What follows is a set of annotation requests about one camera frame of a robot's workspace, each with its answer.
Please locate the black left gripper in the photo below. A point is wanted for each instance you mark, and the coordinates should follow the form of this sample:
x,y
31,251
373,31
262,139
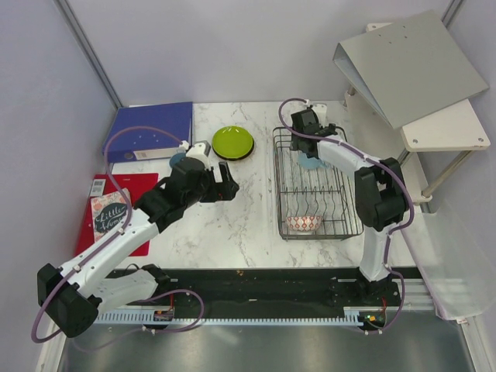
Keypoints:
x,y
215,194

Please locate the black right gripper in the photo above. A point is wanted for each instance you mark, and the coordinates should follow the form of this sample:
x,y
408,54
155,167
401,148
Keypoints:
x,y
294,139

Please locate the light blue handled mug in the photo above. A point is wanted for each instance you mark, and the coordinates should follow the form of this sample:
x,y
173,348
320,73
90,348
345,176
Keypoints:
x,y
311,163

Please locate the lime green plate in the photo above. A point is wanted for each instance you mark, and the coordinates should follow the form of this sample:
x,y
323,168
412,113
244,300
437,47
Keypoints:
x,y
232,133

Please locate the light blue plastic tumbler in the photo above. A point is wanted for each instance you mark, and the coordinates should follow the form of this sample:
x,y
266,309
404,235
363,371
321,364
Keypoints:
x,y
175,159

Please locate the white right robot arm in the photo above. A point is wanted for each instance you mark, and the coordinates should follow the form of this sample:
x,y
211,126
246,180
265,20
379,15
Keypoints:
x,y
379,187

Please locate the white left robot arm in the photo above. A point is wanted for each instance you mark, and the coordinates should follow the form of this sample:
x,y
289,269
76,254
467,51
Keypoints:
x,y
74,294

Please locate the Little Women book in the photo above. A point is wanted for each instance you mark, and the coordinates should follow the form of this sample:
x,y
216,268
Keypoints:
x,y
106,211

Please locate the white two-tier shelf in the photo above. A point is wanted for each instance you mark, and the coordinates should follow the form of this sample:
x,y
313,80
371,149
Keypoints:
x,y
429,150

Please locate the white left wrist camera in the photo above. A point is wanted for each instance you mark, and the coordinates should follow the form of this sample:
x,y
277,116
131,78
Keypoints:
x,y
199,151

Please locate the metal wire dish rack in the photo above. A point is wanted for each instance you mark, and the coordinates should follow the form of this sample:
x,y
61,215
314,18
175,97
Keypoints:
x,y
326,192

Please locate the blue ring binder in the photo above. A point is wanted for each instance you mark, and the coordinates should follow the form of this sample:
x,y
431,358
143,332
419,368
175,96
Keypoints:
x,y
149,132

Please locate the grey ring binder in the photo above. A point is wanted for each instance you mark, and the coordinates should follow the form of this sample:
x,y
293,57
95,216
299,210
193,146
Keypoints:
x,y
408,69

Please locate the light blue cable duct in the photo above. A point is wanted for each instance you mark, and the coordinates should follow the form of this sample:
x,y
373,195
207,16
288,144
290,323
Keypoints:
x,y
141,316

